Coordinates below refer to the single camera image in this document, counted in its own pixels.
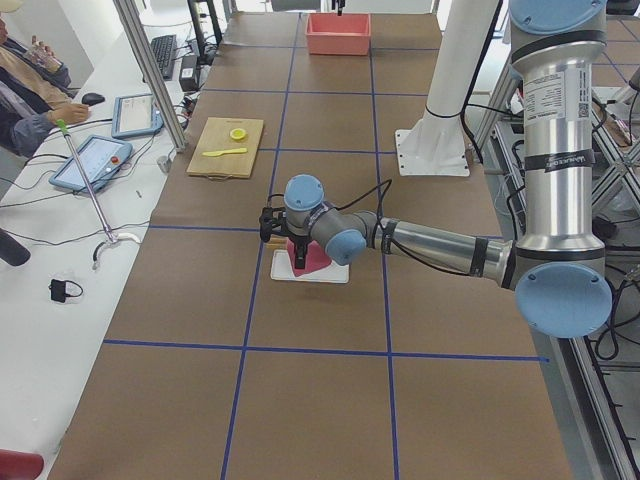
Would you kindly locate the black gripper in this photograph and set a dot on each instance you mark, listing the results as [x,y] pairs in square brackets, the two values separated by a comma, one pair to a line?
[300,244]

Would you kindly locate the pink microfiber cloth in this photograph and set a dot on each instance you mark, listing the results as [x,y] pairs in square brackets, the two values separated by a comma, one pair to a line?
[316,259]

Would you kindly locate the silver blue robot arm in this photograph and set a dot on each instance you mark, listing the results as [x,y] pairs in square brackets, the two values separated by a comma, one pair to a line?
[556,266]

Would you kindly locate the white rectangular tray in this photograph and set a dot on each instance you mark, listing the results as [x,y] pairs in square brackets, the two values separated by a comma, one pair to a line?
[281,270]

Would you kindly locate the yellow plastic knife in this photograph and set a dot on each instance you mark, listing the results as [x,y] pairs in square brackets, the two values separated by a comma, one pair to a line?
[218,153]

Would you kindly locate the yellow lemon slice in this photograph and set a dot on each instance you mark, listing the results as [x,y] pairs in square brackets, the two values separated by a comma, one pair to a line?
[238,134]

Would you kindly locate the bamboo cutting board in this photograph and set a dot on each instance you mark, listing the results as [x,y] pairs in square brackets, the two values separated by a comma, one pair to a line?
[227,148]

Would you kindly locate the metal reacher grabber stick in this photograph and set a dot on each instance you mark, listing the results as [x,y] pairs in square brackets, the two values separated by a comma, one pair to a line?
[112,237]

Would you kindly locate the black power adapter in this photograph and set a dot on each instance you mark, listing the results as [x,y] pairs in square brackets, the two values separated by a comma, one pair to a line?
[189,74]

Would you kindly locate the blue teach pendant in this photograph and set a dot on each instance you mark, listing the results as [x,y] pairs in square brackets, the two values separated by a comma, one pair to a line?
[101,158]
[134,116]

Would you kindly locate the pink plastic bin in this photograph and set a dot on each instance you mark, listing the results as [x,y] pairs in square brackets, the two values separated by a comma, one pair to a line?
[332,34]

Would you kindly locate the black keyboard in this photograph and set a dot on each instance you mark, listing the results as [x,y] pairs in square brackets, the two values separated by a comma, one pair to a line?
[164,50]

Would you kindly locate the black computer mouse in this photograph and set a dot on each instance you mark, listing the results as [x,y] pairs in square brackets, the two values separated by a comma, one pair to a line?
[92,99]

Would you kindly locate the seated person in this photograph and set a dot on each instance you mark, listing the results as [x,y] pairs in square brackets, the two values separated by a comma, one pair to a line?
[33,99]

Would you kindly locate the red bottle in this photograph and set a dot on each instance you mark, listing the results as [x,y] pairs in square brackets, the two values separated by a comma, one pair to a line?
[15,465]

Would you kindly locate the white camera post base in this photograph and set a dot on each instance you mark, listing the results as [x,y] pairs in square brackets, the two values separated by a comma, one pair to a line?
[435,145]

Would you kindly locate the small black strap device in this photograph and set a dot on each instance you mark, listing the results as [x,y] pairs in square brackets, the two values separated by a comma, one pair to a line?
[62,290]

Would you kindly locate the aluminium frame post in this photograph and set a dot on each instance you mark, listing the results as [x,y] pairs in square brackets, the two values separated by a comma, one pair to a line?
[139,43]

